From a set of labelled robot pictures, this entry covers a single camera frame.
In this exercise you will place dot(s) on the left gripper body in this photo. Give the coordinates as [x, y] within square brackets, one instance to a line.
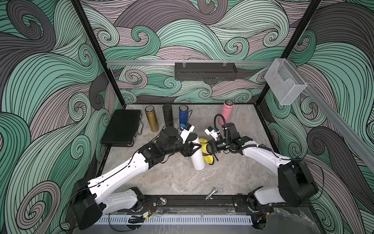
[176, 146]

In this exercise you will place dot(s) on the silver bolt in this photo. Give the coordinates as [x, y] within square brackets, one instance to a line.
[210, 195]

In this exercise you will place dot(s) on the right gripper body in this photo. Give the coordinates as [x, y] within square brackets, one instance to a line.
[220, 145]

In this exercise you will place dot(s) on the clear plastic wall holder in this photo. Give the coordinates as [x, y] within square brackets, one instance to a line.
[285, 81]

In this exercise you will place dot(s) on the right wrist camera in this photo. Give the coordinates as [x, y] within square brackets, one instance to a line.
[211, 131]

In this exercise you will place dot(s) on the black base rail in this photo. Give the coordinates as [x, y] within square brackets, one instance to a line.
[239, 203]

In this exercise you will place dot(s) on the gold thermos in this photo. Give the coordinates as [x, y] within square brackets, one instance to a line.
[152, 118]

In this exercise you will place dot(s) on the blue thermos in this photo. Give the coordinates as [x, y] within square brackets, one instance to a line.
[183, 114]

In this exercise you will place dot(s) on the pink thermos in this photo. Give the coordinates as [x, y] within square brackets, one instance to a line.
[227, 109]

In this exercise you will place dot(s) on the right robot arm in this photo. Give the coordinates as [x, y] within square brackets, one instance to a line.
[295, 181]

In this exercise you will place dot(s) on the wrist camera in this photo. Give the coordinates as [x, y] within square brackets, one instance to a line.
[211, 131]
[186, 129]

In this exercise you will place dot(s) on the black wall shelf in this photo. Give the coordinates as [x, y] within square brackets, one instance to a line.
[205, 72]

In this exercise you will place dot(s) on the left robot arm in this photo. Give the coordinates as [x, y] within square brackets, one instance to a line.
[92, 199]

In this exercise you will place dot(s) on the aluminium wall rail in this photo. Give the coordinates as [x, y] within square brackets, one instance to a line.
[148, 62]

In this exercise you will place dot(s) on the yellow cleaning cloth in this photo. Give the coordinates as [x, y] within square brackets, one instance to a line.
[207, 150]

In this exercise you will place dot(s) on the white thermos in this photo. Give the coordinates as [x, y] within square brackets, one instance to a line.
[196, 154]

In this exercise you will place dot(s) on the black thermos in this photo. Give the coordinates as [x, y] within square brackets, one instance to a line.
[168, 115]

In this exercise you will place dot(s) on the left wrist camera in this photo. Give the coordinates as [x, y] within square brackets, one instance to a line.
[186, 129]

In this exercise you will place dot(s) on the white slotted cable duct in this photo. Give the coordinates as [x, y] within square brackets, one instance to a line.
[180, 220]

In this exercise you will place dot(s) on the black case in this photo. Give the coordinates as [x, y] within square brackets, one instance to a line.
[124, 126]

